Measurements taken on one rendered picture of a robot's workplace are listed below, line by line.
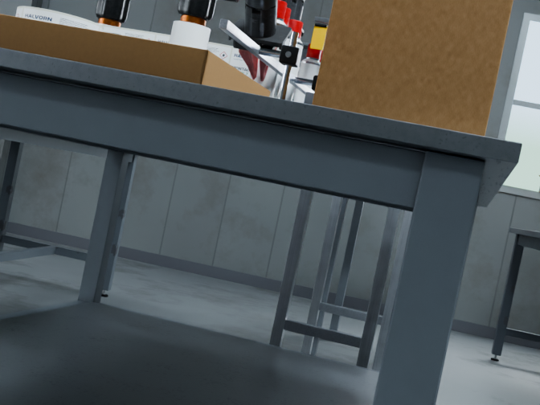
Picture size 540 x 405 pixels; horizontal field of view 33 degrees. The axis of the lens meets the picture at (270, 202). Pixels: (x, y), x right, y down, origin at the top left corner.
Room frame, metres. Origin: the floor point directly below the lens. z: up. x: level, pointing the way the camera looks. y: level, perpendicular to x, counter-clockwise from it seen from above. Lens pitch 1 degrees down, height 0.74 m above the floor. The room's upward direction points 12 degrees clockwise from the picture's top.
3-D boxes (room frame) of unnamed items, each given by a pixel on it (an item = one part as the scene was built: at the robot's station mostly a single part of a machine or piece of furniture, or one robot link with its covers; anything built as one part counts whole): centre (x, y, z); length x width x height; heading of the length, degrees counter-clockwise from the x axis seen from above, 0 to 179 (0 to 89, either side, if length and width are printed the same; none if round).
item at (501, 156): (2.02, 0.19, 0.82); 2.10 x 1.31 x 0.02; 167
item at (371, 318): (3.48, -0.34, 0.47); 1.17 x 0.36 x 0.95; 167
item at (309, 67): (2.11, -0.03, 0.98); 0.05 x 0.05 x 0.20
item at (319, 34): (2.05, -0.03, 1.09); 0.03 x 0.01 x 0.06; 77
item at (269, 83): (1.70, 0.06, 0.98); 0.05 x 0.05 x 0.20
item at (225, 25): (1.81, 0.00, 0.95); 1.07 x 0.01 x 0.01; 167
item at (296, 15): (2.05, 0.04, 1.13); 0.10 x 0.07 x 0.07; 168
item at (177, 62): (1.13, 0.19, 0.85); 0.30 x 0.26 x 0.04; 167
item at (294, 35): (1.48, 0.04, 0.91); 0.07 x 0.03 x 0.17; 77
